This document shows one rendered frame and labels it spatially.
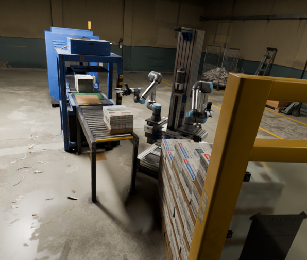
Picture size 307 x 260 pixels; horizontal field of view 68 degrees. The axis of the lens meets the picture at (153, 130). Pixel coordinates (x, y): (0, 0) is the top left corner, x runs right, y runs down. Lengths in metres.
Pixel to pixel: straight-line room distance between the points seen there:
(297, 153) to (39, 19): 10.69
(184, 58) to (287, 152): 2.39
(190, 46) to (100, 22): 8.55
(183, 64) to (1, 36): 8.99
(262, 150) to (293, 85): 0.21
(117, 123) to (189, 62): 1.19
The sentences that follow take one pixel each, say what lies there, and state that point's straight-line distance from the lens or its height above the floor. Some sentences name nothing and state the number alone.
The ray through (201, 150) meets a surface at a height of 1.07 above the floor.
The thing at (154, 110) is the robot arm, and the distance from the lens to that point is 3.12.
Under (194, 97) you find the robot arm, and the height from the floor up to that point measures 1.29.
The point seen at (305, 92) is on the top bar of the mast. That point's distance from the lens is 0.78.
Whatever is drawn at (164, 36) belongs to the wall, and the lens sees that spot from 12.37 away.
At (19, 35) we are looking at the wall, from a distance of 11.07.
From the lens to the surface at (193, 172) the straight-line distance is 1.65.
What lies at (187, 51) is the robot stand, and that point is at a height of 1.77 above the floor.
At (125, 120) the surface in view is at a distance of 2.70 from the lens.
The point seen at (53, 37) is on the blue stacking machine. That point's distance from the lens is 5.89.
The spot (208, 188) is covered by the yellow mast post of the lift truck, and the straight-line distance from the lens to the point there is 0.81.
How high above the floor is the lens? 1.93
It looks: 23 degrees down
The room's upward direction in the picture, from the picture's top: 6 degrees clockwise
